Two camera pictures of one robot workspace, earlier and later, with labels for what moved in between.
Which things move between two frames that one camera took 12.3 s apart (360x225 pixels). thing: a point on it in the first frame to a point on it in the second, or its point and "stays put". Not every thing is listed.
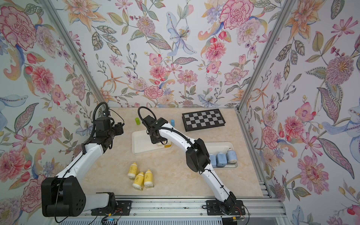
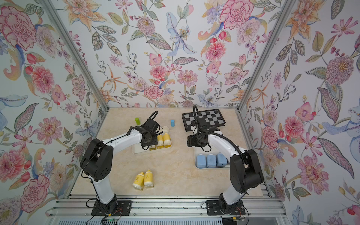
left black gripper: [119, 126] to [154, 135]
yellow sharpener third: [148, 179] stays put
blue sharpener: [213, 160] stays put
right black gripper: [153, 140] to [191, 139]
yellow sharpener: [133, 170] to [152, 147]
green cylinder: [138, 121] stays put
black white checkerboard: [203, 119] stays put
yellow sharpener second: [138, 181] stays put
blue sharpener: [221, 160] stays put
